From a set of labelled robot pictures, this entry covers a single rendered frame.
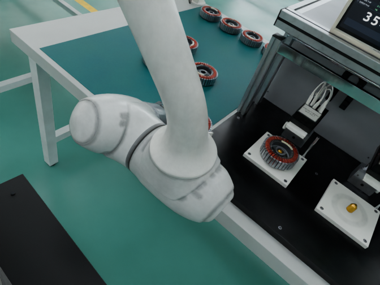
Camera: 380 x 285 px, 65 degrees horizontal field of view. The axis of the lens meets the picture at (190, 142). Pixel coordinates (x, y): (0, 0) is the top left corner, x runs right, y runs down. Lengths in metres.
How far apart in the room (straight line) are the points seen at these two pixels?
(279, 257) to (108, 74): 0.77
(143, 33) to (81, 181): 1.39
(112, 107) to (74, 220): 1.12
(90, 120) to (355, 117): 0.84
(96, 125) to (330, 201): 0.68
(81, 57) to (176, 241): 0.95
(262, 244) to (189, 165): 0.41
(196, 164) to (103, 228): 1.16
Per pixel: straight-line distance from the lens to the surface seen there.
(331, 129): 1.12
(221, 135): 0.92
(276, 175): 0.89
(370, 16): 0.87
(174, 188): 0.44
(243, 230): 0.78
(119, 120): 0.48
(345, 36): 0.89
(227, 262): 1.59
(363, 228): 0.94
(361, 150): 1.13
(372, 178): 0.92
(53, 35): 1.26
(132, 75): 1.09
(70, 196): 1.63
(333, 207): 0.92
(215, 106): 1.05
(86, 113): 0.49
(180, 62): 0.35
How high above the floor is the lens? 1.38
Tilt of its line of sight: 45 degrees down
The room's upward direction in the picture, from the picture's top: 20 degrees clockwise
